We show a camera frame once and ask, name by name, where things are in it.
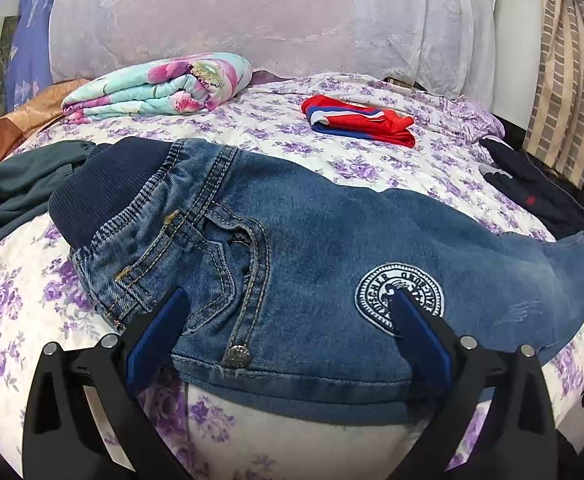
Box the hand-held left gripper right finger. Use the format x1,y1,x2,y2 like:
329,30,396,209
389,290,560,480

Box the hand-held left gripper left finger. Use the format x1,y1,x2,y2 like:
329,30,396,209
22,287,193,480

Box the blue denim pants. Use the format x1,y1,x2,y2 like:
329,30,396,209
47,139,584,426

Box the navy garment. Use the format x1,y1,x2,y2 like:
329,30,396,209
478,137,584,242

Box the grey cloth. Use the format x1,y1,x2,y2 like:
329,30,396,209
478,162,514,182

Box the beige grey striped curtain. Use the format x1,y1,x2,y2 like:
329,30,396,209
522,0,584,187

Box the dark teal garment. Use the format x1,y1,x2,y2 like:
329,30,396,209
0,141,107,264

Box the folded red striped shorts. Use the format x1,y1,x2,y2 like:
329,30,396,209
301,94,417,149

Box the folded colourful floral blanket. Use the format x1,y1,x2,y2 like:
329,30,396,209
61,56,254,123

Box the purple floral bedsheet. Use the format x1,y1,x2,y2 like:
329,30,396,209
0,72,584,480

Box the orange cloth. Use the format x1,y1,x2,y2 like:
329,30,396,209
0,79,93,168

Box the blue patterned pillow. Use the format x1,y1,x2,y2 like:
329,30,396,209
6,0,64,111

